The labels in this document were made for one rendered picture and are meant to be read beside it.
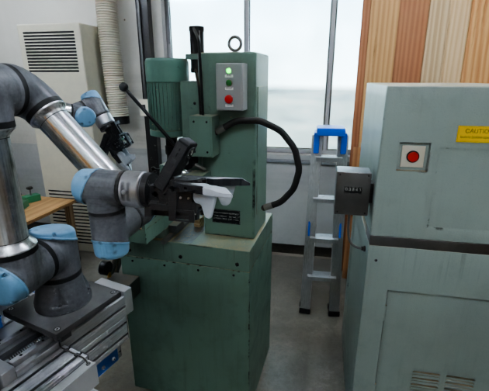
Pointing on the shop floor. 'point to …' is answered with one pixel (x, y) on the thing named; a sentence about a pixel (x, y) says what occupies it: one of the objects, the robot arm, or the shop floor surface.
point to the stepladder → (316, 222)
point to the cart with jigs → (46, 207)
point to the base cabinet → (199, 324)
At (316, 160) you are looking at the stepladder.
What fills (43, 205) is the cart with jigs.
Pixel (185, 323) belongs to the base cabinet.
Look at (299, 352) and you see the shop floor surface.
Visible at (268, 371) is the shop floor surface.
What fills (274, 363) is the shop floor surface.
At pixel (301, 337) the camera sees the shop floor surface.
